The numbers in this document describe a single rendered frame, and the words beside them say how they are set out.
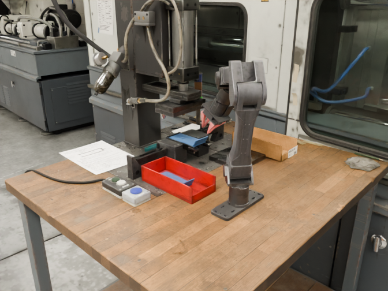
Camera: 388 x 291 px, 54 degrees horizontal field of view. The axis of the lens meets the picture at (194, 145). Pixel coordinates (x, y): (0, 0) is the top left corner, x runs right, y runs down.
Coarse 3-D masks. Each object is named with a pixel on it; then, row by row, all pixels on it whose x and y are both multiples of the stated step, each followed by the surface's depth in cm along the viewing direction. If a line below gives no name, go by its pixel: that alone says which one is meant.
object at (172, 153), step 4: (208, 140) 158; (160, 144) 150; (168, 148) 147; (180, 148) 146; (200, 148) 156; (204, 148) 158; (208, 148) 160; (168, 152) 148; (172, 152) 146; (176, 152) 145; (180, 152) 147; (184, 152) 149; (188, 152) 160; (196, 152) 156; (200, 152) 156; (204, 152) 158; (208, 152) 160; (168, 156) 148; (172, 156) 146; (176, 156) 146; (180, 156) 148; (184, 156) 149; (180, 160) 148; (184, 160) 150
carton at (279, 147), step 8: (256, 128) 170; (232, 136) 166; (256, 136) 171; (264, 136) 168; (272, 136) 165; (280, 136) 162; (288, 136) 159; (232, 144) 167; (256, 144) 158; (264, 144) 155; (272, 144) 152; (280, 144) 163; (288, 144) 161; (296, 144) 158; (264, 152) 156; (272, 152) 153; (280, 152) 151; (288, 152) 154; (296, 152) 160; (280, 160) 152
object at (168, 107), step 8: (144, 88) 156; (152, 88) 153; (160, 88) 150; (176, 88) 154; (184, 88) 145; (176, 96) 144; (184, 96) 141; (192, 96) 142; (200, 96) 146; (160, 104) 143; (168, 104) 143; (176, 104) 143; (184, 104) 143; (192, 104) 145; (200, 104) 149; (160, 112) 143; (168, 112) 140; (176, 112) 140; (184, 112) 143
